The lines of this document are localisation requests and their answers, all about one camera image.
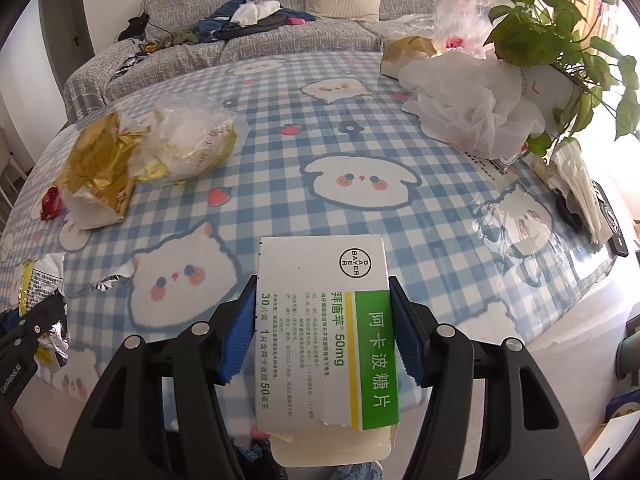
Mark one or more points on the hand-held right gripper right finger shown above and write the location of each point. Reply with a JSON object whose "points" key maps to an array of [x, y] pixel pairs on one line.
{"points": [[407, 335]]}

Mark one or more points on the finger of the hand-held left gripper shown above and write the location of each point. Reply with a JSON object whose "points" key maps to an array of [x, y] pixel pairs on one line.
{"points": [[42, 322], [10, 321]]}

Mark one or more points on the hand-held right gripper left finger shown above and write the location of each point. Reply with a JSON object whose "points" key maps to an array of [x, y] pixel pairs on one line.
{"points": [[240, 330]]}

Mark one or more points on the yellow snack packet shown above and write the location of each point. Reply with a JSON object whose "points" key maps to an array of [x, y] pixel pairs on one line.
{"points": [[42, 280]]}

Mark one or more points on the white green medicine box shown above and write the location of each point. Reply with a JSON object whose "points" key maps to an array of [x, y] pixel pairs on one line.
{"points": [[320, 340]]}

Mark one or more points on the red wrapper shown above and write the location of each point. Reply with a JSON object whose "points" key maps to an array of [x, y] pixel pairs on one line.
{"points": [[52, 205]]}

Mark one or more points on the yellow paper bag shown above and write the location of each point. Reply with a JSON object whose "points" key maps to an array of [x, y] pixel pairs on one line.
{"points": [[100, 170]]}

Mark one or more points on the gold clear plastic wrapper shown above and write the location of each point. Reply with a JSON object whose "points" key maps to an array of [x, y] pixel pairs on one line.
{"points": [[195, 140]]}

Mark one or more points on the blue checked tablecloth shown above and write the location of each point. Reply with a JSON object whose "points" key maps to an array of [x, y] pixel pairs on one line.
{"points": [[400, 240]]}

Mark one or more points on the black remote control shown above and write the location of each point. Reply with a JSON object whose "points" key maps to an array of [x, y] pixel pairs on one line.
{"points": [[617, 235]]}

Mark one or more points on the white plastic bag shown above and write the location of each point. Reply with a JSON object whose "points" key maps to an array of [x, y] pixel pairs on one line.
{"points": [[465, 105]]}

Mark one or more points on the grey sofa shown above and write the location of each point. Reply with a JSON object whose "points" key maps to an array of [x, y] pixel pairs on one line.
{"points": [[200, 55]]}

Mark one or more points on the brown paper bag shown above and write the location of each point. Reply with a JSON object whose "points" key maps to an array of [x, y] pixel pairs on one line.
{"points": [[405, 55]]}

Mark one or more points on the white plant pot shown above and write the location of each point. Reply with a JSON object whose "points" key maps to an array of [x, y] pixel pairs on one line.
{"points": [[550, 90]]}

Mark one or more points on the dark green garment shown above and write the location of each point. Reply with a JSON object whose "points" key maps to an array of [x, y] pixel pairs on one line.
{"points": [[172, 40]]}

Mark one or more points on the dark door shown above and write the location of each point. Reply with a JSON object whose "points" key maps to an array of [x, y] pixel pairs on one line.
{"points": [[75, 25]]}

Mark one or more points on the blue jacket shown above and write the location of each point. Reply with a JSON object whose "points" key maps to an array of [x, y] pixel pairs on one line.
{"points": [[217, 17]]}

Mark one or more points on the pink sock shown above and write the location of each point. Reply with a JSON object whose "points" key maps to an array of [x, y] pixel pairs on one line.
{"points": [[295, 21]]}

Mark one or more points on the white cloth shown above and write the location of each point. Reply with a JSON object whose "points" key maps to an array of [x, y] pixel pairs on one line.
{"points": [[255, 12]]}

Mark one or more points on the red print plastic bag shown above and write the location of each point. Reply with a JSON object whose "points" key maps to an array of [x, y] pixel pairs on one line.
{"points": [[460, 15]]}

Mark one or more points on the green potted plant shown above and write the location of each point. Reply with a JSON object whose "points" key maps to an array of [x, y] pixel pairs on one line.
{"points": [[530, 25]]}

